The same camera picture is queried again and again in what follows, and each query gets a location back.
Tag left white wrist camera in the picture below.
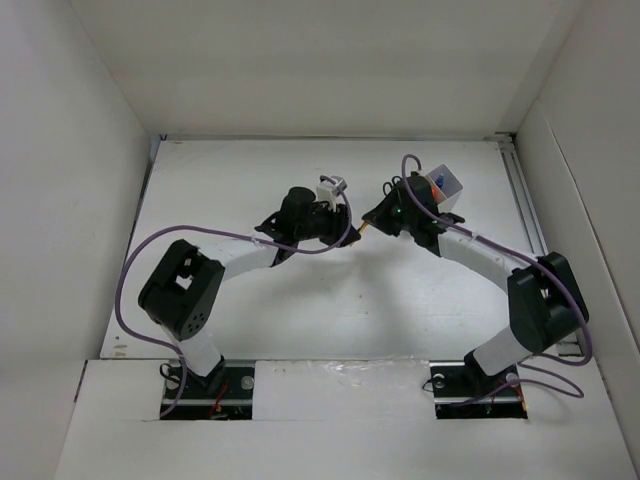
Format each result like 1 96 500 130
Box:
316 176 348 211

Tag aluminium side rail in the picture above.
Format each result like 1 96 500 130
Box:
497 134 584 360

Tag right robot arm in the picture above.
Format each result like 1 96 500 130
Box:
362 171 589 402

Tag white three-compartment container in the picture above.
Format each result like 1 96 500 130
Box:
425 164 463 213

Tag black handled scissors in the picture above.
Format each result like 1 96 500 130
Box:
382 175 401 196

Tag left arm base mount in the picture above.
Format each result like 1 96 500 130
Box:
159 359 256 421

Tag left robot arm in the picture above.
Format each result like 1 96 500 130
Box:
138 176 360 397

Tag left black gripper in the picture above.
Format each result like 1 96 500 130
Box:
295 199 360 248

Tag blue cap pen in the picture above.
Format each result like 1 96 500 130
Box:
435 173 445 190

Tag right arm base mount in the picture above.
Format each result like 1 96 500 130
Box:
422 361 528 420

